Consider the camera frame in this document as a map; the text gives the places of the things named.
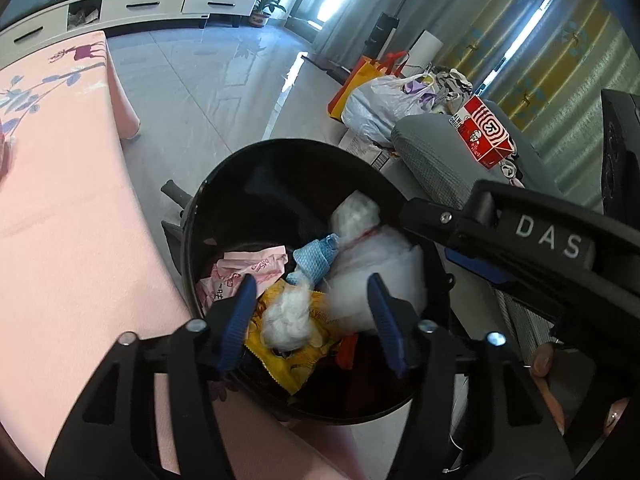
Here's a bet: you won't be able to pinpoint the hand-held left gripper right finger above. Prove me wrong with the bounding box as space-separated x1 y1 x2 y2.
366 272 576 480

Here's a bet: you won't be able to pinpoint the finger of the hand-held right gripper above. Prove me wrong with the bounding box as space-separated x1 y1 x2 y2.
398 180 503 253
444 249 512 287

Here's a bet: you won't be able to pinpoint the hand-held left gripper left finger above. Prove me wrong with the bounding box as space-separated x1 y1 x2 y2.
45 274 258 480

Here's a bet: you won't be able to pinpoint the pink printed wrapper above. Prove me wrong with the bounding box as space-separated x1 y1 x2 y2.
196 246 287 317

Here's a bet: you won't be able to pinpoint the orange wrapper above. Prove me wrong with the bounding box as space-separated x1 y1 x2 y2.
334 332 362 369

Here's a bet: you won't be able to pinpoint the white tissue ball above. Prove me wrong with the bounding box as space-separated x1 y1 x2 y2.
262 285 322 352

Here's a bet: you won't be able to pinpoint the yellow chip bag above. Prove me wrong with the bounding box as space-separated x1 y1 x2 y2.
245 280 351 396

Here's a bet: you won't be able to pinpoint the white plastic bag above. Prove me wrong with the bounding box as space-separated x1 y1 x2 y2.
320 190 429 334

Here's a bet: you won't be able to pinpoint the blue textured wipe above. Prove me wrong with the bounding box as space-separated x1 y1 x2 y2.
291 234 342 292

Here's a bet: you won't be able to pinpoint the black trash bin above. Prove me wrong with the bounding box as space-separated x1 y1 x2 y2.
180 139 451 423

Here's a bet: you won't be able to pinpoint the person's right hand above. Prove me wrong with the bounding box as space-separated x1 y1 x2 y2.
530 347 633 438

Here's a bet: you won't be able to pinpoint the grey sofa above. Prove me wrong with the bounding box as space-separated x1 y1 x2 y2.
390 100 607 361

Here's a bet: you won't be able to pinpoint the red and white carton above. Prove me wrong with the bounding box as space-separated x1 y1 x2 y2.
456 96 517 170

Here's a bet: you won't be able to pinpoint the papers on floor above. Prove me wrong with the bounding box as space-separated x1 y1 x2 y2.
342 132 397 172

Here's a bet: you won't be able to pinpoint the white shopping bag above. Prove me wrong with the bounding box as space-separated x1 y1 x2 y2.
341 74 437 149

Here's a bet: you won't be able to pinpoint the pile of clothes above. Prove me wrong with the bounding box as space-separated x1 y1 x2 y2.
430 67 474 112

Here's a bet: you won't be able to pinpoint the orange shopping bag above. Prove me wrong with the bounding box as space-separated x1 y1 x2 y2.
327 51 412 122

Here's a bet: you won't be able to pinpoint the white cylinder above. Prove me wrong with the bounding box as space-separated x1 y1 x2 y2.
407 30 444 69

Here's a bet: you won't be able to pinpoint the pink tablecloth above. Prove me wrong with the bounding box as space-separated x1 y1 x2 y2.
0 30 371 480

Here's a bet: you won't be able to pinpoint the grey and yellow curtain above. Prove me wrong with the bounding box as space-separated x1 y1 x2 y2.
310 0 640 211

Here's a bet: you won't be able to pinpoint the upright vacuum cleaner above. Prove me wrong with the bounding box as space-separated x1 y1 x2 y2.
360 0 429 62

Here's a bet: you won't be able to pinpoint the small potted plant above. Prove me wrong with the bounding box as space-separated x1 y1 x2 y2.
249 0 289 29

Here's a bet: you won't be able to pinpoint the white tv cabinet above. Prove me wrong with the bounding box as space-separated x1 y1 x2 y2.
0 0 262 57

